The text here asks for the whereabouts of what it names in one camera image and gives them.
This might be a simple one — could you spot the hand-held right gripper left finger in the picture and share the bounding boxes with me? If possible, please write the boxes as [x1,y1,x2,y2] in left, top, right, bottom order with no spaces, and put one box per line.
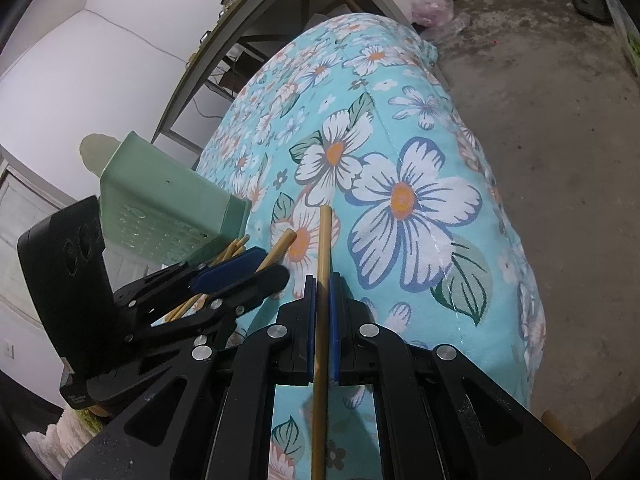
[62,274,317,480]

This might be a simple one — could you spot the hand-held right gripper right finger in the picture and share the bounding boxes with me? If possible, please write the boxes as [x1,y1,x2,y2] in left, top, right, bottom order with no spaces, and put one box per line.
[329,272,593,480]

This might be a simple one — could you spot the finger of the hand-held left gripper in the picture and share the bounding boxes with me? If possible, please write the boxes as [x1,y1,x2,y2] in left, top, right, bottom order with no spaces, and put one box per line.
[124,264,292,345]
[114,247,268,312]

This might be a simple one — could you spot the bundle of bamboo chopsticks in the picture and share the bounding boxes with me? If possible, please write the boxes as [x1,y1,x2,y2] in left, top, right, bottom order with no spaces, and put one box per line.
[150,229,299,328]

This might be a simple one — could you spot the single bamboo chopstick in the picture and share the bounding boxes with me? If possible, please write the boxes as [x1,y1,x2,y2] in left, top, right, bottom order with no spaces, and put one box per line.
[310,206,334,480]

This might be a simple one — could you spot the green plastic utensil holder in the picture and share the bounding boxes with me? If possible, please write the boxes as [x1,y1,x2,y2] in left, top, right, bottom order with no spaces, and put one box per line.
[99,131,252,267]

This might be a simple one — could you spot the beige soup ladle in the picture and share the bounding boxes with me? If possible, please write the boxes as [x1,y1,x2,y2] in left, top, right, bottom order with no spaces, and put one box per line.
[80,132,123,177]

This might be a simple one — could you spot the blue floral blanket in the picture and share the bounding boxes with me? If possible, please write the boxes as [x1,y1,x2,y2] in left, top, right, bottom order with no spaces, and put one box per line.
[192,12,549,480]

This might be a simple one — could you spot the pink translucent plastic bag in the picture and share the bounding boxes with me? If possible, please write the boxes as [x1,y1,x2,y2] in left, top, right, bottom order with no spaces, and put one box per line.
[404,0,471,36]

